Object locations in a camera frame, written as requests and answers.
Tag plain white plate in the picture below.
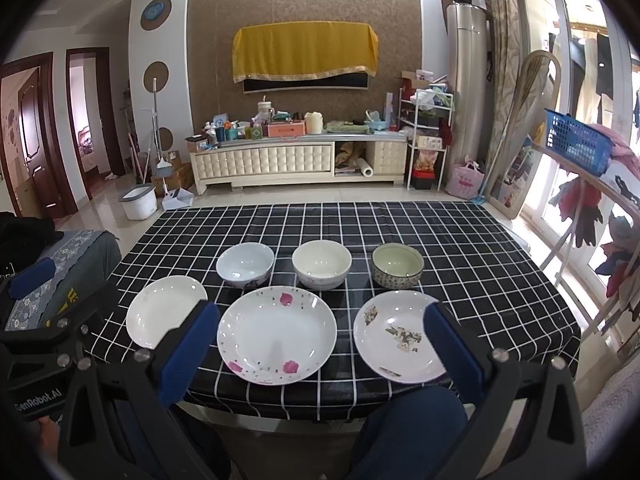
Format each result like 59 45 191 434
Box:
126 275 207 349

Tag white plate floral print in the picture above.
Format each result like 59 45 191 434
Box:
352 290 446 385

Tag white plate pink petals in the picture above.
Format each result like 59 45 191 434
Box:
217 286 337 386

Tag green patterned bowl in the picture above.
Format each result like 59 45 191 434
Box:
371 243 424 290

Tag white bowl blue tint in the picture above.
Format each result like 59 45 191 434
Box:
216 243 276 288

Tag cream white bowl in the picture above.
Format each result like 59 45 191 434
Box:
292 240 352 292

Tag grey floral sofa cover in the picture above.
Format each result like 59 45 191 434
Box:
1 230 122 332

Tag white mop bucket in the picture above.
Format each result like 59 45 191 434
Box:
118 184 157 221

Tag white dustpan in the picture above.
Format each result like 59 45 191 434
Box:
162 188 194 211

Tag dark wooden door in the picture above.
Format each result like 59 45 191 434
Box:
1 67 64 219

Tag white mop pole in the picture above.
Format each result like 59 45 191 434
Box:
151 77 172 180

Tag black white grid tablecloth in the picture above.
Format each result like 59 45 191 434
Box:
81 200 583 424

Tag pink shopping bag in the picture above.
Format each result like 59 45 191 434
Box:
445 162 485 200

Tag white paper roll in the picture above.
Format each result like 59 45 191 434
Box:
356 157 374 178

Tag cream tufted TV cabinet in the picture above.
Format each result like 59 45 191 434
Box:
190 132 408 195

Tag wooden drying rack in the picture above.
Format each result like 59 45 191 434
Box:
529 138 640 336

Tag blue plastic basket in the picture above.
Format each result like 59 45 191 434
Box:
544 108 613 177

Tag white metal shelf rack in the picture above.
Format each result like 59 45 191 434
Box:
397 87 454 191

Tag pink storage box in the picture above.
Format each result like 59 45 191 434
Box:
267 122 306 138

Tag cream plastic jug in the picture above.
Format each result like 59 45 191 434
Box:
304 112 323 134

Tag yellow cloth TV cover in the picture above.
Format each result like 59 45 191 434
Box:
231 21 378 84

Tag patterned beige curtain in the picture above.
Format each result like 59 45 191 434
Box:
485 0 521 169

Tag silver standing air conditioner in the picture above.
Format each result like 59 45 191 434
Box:
446 1 487 179

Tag black wall television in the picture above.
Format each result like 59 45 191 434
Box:
242 72 370 93

